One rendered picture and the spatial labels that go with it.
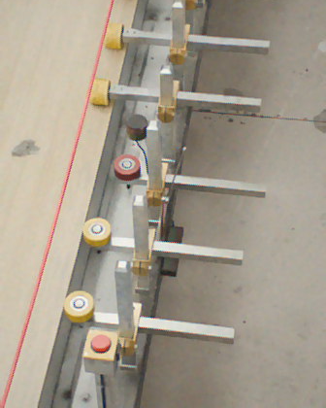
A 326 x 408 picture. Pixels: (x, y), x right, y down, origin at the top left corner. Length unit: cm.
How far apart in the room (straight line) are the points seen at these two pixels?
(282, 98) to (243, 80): 20
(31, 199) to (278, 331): 119
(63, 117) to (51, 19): 44
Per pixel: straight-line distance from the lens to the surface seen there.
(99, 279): 329
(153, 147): 303
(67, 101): 338
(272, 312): 397
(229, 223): 419
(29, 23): 365
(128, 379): 301
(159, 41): 349
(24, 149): 326
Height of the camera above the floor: 332
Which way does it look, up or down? 51 degrees down
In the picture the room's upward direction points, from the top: 2 degrees counter-clockwise
